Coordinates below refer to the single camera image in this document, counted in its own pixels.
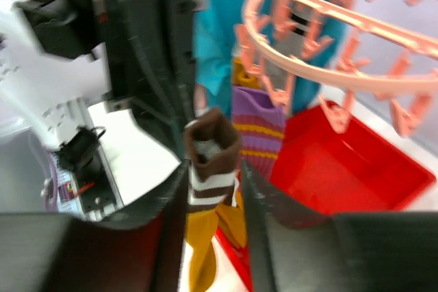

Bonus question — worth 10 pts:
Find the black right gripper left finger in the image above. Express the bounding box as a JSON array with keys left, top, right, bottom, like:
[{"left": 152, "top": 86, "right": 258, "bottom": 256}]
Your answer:
[{"left": 1, "top": 161, "right": 189, "bottom": 291}]

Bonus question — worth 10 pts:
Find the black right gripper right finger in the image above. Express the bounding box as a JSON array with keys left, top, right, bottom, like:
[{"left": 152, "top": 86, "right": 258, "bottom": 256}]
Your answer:
[{"left": 241, "top": 162, "right": 437, "bottom": 291}]

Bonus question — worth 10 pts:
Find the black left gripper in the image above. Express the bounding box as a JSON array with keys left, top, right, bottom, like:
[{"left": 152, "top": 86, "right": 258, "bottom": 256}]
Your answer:
[{"left": 99, "top": 0, "right": 196, "bottom": 159}]

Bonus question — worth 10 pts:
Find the purple sock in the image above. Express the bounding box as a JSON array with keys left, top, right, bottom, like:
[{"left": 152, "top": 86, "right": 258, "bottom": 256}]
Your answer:
[
  {"left": 231, "top": 86, "right": 286, "bottom": 179},
  {"left": 231, "top": 57, "right": 259, "bottom": 89}
]

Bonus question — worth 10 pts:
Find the grey striped sock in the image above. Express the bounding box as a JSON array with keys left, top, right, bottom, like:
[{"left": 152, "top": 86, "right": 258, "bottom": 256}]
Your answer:
[{"left": 266, "top": 10, "right": 310, "bottom": 89}]

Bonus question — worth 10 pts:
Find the pink round clip hanger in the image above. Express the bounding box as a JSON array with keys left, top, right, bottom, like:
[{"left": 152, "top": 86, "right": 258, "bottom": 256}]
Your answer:
[{"left": 234, "top": 0, "right": 438, "bottom": 137}]

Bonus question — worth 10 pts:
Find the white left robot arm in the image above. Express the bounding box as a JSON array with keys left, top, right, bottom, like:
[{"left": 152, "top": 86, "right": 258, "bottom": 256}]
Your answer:
[{"left": 1, "top": 0, "right": 195, "bottom": 178}]

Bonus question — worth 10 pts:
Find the red plastic bin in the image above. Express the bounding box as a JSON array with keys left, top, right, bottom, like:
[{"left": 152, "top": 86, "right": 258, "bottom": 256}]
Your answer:
[{"left": 218, "top": 106, "right": 436, "bottom": 291}]

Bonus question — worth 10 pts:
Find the teal shirt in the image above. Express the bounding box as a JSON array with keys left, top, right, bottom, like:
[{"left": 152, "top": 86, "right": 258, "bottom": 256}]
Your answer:
[{"left": 194, "top": 0, "right": 346, "bottom": 118}]

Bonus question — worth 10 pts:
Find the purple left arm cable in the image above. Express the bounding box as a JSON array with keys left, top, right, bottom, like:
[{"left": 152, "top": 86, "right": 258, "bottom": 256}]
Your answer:
[{"left": 27, "top": 131, "right": 66, "bottom": 211}]

